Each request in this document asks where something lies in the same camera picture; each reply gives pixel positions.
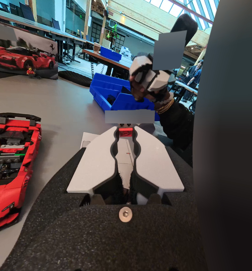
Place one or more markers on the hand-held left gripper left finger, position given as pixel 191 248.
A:
pixel 94 165

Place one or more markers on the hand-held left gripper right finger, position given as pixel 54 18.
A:
pixel 157 167

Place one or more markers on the red square lego brick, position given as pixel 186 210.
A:
pixel 126 132

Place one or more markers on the blue plastic storage bin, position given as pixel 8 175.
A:
pixel 111 53
pixel 104 89

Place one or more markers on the person's right forearm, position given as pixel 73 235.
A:
pixel 176 127

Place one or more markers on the lego instruction booklet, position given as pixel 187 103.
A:
pixel 123 154

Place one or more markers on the red lego car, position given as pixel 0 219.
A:
pixel 11 158

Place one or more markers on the lego minifigure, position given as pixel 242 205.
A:
pixel 30 72

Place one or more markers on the lego set box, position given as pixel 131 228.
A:
pixel 32 53

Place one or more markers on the person's right hand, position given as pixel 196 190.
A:
pixel 138 89

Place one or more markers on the black mesh office chair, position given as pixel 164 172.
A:
pixel 165 140

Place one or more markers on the long white desk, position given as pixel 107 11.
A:
pixel 186 85

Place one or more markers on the green plant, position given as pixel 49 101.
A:
pixel 113 30

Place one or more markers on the wooden desk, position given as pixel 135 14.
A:
pixel 117 60

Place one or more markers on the black quilted pad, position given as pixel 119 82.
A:
pixel 75 78

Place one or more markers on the long dark desk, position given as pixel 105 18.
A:
pixel 43 29

